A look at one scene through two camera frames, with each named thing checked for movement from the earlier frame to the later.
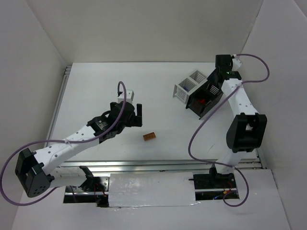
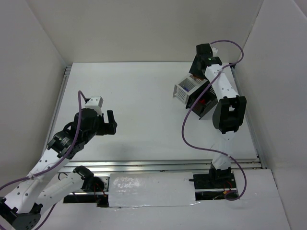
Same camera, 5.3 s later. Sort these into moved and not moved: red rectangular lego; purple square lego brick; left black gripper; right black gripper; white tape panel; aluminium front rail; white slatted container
Moved: right black gripper; left black gripper
Not moved: purple square lego brick; white tape panel; aluminium front rail; white slatted container; red rectangular lego
